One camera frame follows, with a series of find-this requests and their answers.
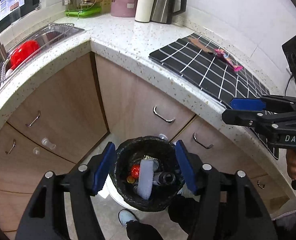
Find clear glass jar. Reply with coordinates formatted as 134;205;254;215
152;172;176;186

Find white sponge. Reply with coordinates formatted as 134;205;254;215
137;159;154;200

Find pink snack wrapper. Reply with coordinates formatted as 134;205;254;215
214;49;243;72

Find brown cardboard piece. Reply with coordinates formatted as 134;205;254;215
188;37;214;54

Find black trash bin with bag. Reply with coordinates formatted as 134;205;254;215
109;136;184;212

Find person's right hand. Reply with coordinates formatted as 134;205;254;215
286;149;296;180

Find black white checkered mat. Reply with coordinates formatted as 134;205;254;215
148;32;280;160

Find white shoe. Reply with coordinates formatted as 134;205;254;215
118;209;138;227

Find stainless steel electric kettle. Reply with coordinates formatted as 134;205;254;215
150;0;187;24

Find red bowl in sink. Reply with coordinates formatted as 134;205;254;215
5;40;40;77

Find white tumbler bottle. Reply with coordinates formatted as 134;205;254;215
135;0;154;23

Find stainless steel sink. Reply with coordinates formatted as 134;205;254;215
0;23;83;88

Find green drip tray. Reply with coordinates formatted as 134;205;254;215
65;5;102;18

